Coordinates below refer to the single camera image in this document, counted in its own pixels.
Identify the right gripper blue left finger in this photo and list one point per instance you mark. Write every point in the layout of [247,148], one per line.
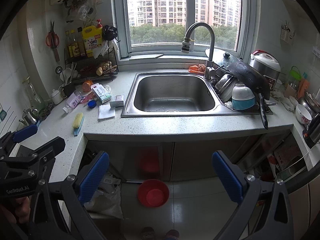
[91,175]

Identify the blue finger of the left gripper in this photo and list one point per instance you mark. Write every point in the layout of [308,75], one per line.
[51,149]
[25,133]

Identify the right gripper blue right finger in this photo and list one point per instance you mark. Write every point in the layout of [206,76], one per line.
[230,176]

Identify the clear plastic bottle purple label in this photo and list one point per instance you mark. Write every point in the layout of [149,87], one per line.
[72,101]

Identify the blue plastic lid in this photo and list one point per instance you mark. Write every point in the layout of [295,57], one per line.
[92,104]

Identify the white paper towel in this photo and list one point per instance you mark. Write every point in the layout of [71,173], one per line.
[106,112]

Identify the orange plastic cup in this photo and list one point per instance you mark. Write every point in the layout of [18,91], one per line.
[86,86]

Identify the green white medicine box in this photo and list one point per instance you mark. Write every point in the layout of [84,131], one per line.
[103,93]

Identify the blue pink cutlery wrapper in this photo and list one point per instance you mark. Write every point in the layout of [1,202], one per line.
[87,98]

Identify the red plastic trash bin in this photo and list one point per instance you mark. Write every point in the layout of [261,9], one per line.
[153,193]

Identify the chrome kitchen faucet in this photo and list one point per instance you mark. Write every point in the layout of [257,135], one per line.
[209,71]

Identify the person left hand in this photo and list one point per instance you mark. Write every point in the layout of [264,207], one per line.
[21,213]

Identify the small steel kettle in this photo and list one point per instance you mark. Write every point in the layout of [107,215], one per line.
[30,117]

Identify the white plastic bags pile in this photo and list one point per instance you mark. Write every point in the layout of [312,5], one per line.
[106,200]

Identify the white ceramic pot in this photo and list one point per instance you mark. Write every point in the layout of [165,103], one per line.
[56,97]

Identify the black utensil holder mug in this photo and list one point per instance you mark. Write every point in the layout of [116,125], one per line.
[67,90]

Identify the steel strainer ladle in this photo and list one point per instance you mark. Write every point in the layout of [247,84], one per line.
[59,72]

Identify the pink slipper right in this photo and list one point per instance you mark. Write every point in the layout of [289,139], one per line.
[172,235]

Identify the blue white bowl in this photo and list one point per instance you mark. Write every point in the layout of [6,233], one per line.
[242,97]

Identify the ginger root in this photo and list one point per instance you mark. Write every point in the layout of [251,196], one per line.
[103,68]

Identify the white floral bowl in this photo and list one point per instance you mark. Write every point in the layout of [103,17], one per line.
[302,114]

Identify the black wok pan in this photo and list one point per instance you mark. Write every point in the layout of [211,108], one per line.
[256,82]

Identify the stainless steel sink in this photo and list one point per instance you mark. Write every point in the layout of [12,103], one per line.
[175,94]

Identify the yellow detergent jug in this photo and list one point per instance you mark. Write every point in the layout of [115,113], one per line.
[92,37]

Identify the orange cloth by faucet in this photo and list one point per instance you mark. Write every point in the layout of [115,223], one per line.
[197,69]

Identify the silver rice cooker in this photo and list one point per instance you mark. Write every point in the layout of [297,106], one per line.
[267,65]

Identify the glass pot lid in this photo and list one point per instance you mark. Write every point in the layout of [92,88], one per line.
[222,58]

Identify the black wire rack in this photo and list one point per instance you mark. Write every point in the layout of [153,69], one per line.
[87,66]

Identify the orange handled scissors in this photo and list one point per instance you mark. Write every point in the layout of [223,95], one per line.
[52,41]

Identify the green handled container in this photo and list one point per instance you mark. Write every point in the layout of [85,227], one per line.
[294,78]

